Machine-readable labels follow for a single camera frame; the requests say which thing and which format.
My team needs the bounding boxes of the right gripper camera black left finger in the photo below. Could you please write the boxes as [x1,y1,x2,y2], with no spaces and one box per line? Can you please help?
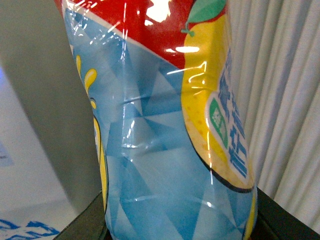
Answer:
[54,192,112,240]

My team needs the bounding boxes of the right gripper camera black right finger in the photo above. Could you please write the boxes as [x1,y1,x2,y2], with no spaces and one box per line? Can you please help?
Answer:
[251,189,320,240]

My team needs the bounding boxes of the blue yellow red drink bottle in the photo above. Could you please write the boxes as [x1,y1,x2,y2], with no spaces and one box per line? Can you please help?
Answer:
[56,0,257,240]

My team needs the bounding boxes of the white chest freezer penguin print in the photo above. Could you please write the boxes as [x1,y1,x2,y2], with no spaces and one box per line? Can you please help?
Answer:
[0,71,77,240]

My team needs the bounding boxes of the white pleated curtain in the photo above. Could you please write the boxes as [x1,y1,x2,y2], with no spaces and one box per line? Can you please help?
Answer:
[229,0,320,232]

